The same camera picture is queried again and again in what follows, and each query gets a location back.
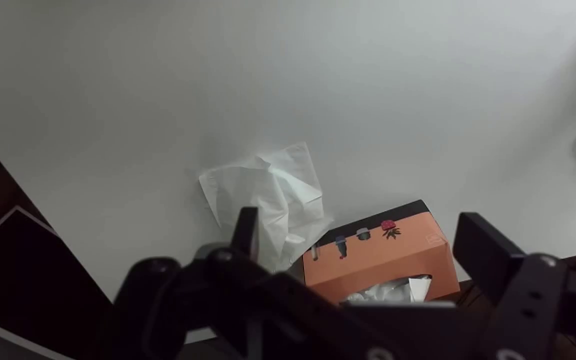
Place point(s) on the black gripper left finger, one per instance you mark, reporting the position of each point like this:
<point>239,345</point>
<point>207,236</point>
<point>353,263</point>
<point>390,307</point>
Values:
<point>244,231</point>

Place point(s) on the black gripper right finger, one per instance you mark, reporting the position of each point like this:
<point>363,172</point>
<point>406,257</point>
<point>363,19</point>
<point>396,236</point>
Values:
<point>487,255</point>

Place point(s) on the white napkin from box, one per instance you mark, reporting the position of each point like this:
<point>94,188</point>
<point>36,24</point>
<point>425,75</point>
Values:
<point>405,291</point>

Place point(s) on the crumpled white napkin on table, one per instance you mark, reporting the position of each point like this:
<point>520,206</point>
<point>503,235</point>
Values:
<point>287,192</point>

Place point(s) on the orange napkin box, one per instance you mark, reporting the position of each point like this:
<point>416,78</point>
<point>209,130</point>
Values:
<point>390,245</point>

